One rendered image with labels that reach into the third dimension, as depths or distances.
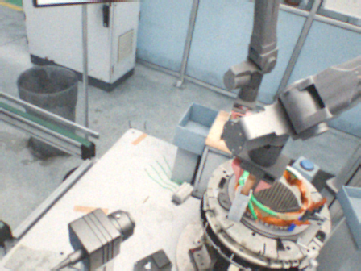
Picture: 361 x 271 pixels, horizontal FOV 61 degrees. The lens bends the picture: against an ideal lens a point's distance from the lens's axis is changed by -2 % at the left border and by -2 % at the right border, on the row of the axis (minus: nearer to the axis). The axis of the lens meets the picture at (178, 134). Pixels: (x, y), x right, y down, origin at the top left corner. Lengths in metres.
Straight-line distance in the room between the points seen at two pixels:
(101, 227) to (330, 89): 0.35
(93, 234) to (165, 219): 0.79
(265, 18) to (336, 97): 0.42
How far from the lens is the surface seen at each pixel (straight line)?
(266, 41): 0.90
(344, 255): 1.06
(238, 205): 0.72
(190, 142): 1.04
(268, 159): 0.59
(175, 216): 1.13
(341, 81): 0.48
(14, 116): 1.60
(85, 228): 0.34
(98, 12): 2.88
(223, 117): 1.12
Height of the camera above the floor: 1.67
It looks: 38 degrees down
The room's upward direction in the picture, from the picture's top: 12 degrees clockwise
